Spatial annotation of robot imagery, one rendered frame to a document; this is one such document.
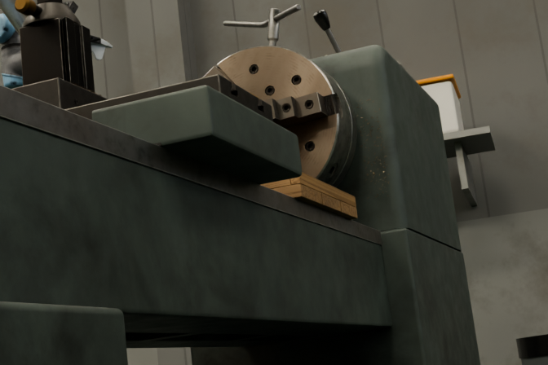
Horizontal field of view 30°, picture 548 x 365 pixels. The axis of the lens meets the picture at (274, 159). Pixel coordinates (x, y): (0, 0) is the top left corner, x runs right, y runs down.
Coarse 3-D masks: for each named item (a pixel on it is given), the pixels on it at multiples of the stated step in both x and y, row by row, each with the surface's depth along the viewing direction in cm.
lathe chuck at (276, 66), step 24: (264, 48) 196; (240, 72) 197; (264, 72) 195; (288, 72) 193; (312, 72) 192; (264, 96) 194; (288, 96) 193; (336, 96) 192; (336, 120) 188; (312, 144) 189; (336, 144) 188; (312, 168) 188; (336, 168) 193
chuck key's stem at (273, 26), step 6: (270, 12) 201; (276, 12) 201; (270, 18) 201; (270, 24) 200; (276, 24) 200; (270, 30) 200; (276, 30) 200; (270, 36) 200; (276, 36) 200; (270, 42) 200
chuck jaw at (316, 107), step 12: (312, 96) 187; (276, 108) 186; (288, 108) 186; (300, 108) 187; (312, 108) 186; (324, 108) 188; (336, 108) 191; (276, 120) 186; (288, 120) 187; (300, 120) 188; (312, 120) 190
